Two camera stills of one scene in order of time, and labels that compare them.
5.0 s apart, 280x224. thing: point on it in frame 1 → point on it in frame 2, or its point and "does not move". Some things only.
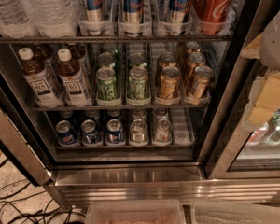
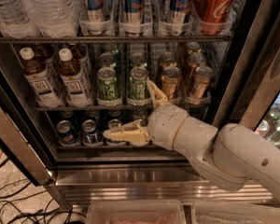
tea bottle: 75,90 does not move
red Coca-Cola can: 213,7 does not move
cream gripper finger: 269,93 → 163,123
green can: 106,87 does not move
